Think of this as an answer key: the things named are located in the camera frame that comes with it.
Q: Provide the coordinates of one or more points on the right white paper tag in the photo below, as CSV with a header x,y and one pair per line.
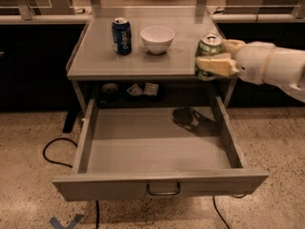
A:
x,y
151,89

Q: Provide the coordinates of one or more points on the white paper tag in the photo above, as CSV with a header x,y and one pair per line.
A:
x,y
134,90
151,89

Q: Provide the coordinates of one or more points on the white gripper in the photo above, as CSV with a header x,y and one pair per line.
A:
x,y
253,62

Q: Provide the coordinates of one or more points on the blue Pepsi can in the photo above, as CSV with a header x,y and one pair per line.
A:
x,y
121,35

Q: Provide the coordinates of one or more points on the grey metal cabinet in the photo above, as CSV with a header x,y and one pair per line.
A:
x,y
94,59

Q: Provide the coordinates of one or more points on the left white paper tag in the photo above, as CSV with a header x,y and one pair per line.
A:
x,y
134,90

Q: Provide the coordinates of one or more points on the green soda can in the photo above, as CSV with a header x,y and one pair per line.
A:
x,y
210,44

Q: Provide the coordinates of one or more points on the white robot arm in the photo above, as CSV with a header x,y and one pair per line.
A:
x,y
285,70

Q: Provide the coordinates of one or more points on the metal drawer handle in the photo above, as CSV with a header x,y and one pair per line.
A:
x,y
163,189

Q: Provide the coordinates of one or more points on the tape roll under cabinet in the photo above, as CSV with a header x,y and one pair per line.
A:
x,y
109,89

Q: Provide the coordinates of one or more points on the open grey top drawer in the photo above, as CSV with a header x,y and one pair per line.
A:
x,y
120,151

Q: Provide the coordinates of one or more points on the white ceramic bowl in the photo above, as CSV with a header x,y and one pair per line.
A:
x,y
157,39

